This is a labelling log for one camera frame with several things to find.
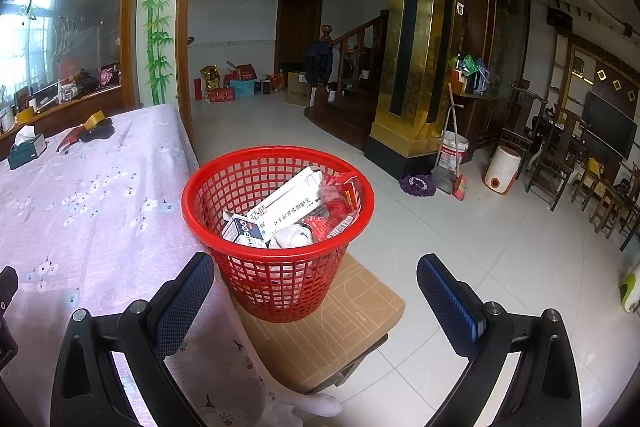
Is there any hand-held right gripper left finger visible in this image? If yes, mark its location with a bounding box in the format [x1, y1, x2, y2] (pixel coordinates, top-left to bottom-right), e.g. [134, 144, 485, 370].
[50, 252, 216, 427]

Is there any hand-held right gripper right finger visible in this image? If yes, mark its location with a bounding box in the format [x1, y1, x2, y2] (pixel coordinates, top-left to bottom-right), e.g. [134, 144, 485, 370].
[416, 253, 583, 427]

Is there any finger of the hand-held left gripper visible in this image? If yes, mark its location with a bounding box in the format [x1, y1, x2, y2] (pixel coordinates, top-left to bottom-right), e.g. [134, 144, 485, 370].
[0, 266, 20, 308]

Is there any small blue white box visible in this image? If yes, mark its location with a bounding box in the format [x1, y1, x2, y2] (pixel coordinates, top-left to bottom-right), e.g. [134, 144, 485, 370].
[221, 213, 271, 249]

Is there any red plastic basket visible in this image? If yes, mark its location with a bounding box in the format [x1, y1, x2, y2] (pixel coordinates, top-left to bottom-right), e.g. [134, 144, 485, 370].
[181, 147, 376, 324]

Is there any white cloth green edge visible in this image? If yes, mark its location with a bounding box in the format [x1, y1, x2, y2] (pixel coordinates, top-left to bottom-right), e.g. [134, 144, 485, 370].
[267, 223, 315, 250]

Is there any red white box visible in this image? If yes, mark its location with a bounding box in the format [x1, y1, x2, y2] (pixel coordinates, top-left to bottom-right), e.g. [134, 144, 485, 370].
[317, 172, 363, 242]

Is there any long white box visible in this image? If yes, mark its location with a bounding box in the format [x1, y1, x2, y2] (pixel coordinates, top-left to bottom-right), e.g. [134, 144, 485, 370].
[248, 167, 326, 244]

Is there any red plastic wrapper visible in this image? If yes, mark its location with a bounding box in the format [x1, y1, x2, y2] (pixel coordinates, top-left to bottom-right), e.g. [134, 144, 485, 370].
[300, 213, 332, 242]

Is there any tan cushioned stool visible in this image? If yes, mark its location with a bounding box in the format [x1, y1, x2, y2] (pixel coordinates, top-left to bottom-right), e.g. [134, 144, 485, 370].
[232, 252, 406, 395]

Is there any broom with dustpan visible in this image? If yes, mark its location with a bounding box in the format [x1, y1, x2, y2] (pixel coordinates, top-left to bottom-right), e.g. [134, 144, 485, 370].
[431, 83, 469, 201]

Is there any purple mop head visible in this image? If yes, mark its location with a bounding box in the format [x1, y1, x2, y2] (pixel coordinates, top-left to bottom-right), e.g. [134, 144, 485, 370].
[400, 173, 437, 198]

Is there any teal tissue box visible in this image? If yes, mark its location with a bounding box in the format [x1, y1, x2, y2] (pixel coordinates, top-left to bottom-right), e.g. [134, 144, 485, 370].
[7, 126, 48, 170]

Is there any white bucket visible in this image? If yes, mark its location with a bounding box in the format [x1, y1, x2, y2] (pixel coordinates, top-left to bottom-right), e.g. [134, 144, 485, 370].
[439, 130, 471, 172]

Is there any flat dark red packet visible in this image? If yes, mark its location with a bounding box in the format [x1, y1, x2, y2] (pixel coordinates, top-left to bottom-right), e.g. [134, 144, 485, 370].
[56, 127, 86, 152]

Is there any dark wooden chair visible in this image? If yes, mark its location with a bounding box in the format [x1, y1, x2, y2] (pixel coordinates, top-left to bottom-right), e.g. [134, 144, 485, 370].
[500, 83, 551, 180]
[590, 162, 640, 253]
[525, 107, 590, 212]

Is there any black pouch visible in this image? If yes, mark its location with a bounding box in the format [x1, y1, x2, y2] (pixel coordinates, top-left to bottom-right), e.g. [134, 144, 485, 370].
[82, 119, 115, 142]

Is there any wooden counter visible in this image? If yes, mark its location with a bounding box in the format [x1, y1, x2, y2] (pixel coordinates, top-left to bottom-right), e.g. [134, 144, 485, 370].
[0, 84, 126, 158]

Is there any wooden staircase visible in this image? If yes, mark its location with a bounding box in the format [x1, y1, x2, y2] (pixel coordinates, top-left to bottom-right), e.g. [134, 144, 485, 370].
[305, 9, 391, 150]

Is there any blue gift box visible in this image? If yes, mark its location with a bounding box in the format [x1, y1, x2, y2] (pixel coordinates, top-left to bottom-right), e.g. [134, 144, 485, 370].
[229, 79, 257, 99]

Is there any cardboard box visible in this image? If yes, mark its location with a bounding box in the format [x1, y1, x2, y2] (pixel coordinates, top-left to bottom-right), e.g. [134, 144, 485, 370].
[286, 71, 316, 106]

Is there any gold pillar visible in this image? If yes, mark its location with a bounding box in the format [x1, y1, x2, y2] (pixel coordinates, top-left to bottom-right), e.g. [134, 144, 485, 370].
[364, 0, 468, 176]

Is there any dark jacket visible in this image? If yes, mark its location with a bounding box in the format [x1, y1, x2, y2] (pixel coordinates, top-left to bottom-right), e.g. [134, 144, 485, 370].
[305, 41, 333, 88]

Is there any bamboo painted panel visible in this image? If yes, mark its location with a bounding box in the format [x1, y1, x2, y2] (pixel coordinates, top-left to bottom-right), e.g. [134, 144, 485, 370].
[137, 0, 183, 108]

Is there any etched glass panel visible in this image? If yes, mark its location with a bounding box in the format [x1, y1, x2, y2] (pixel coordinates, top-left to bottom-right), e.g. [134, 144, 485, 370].
[0, 0, 151, 108]

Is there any dark wooden door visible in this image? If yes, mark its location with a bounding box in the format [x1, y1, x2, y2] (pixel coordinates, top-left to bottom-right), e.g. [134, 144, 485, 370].
[274, 0, 325, 75]

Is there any black wall screen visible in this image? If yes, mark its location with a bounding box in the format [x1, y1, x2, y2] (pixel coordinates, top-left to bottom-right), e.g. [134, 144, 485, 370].
[582, 91, 638, 160]

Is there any black wall speaker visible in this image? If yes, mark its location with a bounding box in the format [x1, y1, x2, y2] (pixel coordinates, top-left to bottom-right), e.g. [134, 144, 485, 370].
[546, 7, 573, 28]

